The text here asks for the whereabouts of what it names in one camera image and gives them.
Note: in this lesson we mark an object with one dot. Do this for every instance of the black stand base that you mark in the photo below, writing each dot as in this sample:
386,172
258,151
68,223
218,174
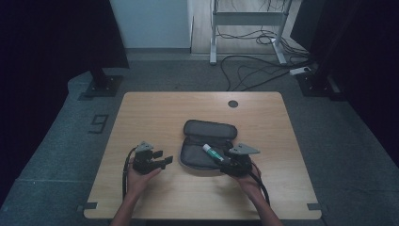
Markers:
105,86
316,84

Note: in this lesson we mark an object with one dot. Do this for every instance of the white metal desk frame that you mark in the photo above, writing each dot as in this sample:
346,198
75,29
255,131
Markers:
247,18

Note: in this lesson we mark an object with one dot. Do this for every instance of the dark curtain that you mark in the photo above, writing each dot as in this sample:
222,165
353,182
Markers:
360,62
47,62

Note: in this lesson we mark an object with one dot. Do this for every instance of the grey zip pencil case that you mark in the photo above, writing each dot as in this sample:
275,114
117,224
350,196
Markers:
204,141

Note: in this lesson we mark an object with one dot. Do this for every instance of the white green glue stick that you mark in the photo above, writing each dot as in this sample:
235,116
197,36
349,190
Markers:
212,152

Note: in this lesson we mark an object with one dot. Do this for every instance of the white power strip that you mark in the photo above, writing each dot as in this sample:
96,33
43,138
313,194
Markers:
299,71

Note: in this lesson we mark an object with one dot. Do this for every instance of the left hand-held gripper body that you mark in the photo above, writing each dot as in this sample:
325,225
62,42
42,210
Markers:
142,161

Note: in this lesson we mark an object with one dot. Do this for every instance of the person's left hand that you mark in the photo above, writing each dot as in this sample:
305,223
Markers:
139,182

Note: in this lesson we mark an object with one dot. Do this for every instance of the black round table grommet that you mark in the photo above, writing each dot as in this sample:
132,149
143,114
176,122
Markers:
232,104

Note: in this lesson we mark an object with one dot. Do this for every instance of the person's right hand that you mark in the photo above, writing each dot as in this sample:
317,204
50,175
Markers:
247,182

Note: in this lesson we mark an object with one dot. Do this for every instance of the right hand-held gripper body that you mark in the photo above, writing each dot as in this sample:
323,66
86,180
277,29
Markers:
240,163

